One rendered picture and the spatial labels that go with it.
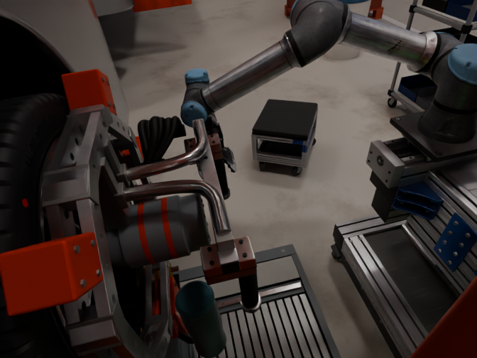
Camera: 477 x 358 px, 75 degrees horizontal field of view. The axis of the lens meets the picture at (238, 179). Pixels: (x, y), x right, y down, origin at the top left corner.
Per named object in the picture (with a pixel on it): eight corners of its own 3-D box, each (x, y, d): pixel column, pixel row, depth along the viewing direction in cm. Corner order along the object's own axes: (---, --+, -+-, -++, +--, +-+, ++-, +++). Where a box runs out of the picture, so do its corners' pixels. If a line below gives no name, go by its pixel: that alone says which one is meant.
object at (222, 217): (121, 198, 60) (100, 155, 53) (217, 177, 62) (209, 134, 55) (113, 277, 48) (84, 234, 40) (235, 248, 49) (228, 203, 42)
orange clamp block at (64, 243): (39, 243, 42) (-7, 254, 34) (97, 230, 43) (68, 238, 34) (48, 293, 42) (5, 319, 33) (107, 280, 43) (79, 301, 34)
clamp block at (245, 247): (203, 262, 57) (198, 245, 54) (250, 251, 58) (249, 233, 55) (207, 286, 54) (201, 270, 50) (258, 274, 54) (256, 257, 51)
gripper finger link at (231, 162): (232, 158, 82) (215, 143, 88) (234, 175, 86) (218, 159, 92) (242, 154, 83) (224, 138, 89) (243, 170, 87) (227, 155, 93)
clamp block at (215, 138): (187, 154, 82) (182, 138, 79) (220, 148, 83) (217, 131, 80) (189, 166, 78) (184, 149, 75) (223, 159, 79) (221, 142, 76)
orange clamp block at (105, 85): (83, 122, 69) (73, 81, 68) (118, 116, 70) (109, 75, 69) (70, 119, 62) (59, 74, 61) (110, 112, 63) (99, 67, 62)
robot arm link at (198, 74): (206, 80, 90) (211, 114, 97) (209, 65, 98) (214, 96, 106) (179, 83, 90) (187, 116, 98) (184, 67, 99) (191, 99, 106)
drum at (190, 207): (125, 235, 79) (104, 197, 70) (206, 217, 81) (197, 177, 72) (121, 284, 69) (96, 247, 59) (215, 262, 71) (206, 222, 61)
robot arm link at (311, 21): (358, 49, 73) (194, 138, 91) (346, 34, 81) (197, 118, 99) (343, 3, 67) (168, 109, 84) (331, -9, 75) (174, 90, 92)
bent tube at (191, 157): (126, 141, 75) (110, 102, 68) (204, 126, 77) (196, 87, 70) (121, 190, 62) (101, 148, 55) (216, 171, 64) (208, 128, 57)
